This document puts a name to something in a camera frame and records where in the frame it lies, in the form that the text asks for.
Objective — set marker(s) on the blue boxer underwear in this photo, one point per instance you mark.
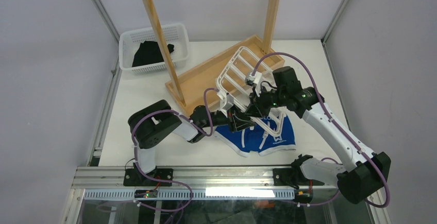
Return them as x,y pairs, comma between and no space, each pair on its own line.
256,139

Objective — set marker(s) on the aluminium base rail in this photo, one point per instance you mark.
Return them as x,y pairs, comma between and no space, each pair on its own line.
206,183

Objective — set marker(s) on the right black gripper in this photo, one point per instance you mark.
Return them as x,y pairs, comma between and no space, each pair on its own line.
257,109

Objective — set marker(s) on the wooden hanger stand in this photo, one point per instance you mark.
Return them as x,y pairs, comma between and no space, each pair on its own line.
210,57

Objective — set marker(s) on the black garment in basket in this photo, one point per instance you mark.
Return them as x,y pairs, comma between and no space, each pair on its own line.
148,53

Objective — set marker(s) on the white perforated plastic basket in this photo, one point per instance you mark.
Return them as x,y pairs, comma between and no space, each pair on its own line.
177,41

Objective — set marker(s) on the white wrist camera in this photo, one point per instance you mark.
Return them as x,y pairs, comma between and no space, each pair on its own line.
226,101
253,79

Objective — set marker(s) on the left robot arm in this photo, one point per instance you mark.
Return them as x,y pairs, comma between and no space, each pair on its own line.
153,124

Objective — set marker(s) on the white plastic clip hanger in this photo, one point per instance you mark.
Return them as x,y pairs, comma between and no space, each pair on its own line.
232,80

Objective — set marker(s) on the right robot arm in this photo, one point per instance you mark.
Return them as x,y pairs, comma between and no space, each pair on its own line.
361,173

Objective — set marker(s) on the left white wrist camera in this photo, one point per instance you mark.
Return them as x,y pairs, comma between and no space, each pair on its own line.
226,101

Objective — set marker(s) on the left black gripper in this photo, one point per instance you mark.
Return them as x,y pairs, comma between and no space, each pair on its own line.
239,124

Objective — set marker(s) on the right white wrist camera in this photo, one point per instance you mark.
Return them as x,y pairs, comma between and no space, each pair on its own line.
253,79

